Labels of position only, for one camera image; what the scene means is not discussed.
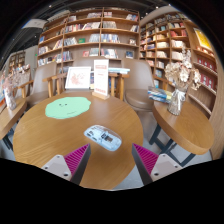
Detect stack of colourful books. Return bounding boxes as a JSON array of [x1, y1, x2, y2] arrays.
[[147, 85, 174, 104]]

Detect transparent computer mouse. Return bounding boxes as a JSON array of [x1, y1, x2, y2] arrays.
[[83, 124, 123, 152]]

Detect green blob-shaped mouse pad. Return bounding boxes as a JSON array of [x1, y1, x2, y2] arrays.
[[44, 96, 92, 120]]

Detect glass vase with pink flowers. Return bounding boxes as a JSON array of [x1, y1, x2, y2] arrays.
[[1, 71, 21, 111]]

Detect white sign in wooden base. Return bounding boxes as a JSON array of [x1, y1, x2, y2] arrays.
[[91, 58, 111, 101]]

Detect stack of pale blue books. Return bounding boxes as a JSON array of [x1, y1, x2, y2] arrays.
[[108, 67, 131, 75]]

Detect low book display rack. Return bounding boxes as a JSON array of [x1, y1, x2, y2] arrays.
[[10, 64, 33, 88]]

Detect brown padded wooden armchair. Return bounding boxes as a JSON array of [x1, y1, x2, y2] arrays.
[[59, 57, 129, 101], [18, 61, 68, 108], [121, 58, 174, 113]]

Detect dark cover book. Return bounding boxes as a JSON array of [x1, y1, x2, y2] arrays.
[[89, 71, 96, 90]]

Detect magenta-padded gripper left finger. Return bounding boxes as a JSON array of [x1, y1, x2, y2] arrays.
[[41, 143, 92, 185]]

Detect curved wooden bookshelf unit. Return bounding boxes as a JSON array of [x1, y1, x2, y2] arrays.
[[139, 4, 219, 118]]

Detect white framed floral picture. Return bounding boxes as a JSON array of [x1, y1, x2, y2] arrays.
[[64, 66, 92, 91]]

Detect white hanging ceiling panel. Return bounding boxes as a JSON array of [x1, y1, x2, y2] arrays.
[[21, 18, 48, 30]]

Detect round wooden side table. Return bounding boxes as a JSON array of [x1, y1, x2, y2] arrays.
[[148, 99, 215, 168], [0, 98, 28, 151]]

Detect distant wooden bookshelf unit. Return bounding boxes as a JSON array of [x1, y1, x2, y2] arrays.
[[7, 49, 27, 73]]

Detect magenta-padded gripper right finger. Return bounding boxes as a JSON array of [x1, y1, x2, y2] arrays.
[[131, 143, 184, 186]]

